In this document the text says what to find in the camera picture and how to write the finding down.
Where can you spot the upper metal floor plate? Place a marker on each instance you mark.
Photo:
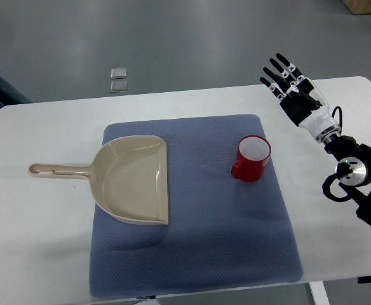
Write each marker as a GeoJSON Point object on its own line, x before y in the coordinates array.
{"type": "Point", "coordinates": [118, 73]}

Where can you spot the beige plastic dustpan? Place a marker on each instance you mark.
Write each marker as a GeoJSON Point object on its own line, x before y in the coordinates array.
{"type": "Point", "coordinates": [128, 179]}

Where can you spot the red cup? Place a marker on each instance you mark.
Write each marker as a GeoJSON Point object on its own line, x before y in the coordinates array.
{"type": "Point", "coordinates": [253, 153]}

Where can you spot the lower metal floor plate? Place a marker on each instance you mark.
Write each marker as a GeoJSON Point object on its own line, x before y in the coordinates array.
{"type": "Point", "coordinates": [118, 86]}

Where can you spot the metal floor plate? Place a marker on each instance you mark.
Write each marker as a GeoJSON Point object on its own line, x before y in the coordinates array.
{"type": "Point", "coordinates": [118, 73]}
{"type": "Point", "coordinates": [118, 86]}

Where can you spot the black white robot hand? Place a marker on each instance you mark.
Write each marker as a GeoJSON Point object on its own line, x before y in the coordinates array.
{"type": "Point", "coordinates": [301, 100]}

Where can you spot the wooden box corner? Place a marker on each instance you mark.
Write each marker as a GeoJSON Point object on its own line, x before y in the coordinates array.
{"type": "Point", "coordinates": [358, 7]}

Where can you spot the white table leg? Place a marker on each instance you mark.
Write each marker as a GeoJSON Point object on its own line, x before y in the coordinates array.
{"type": "Point", "coordinates": [318, 293]}

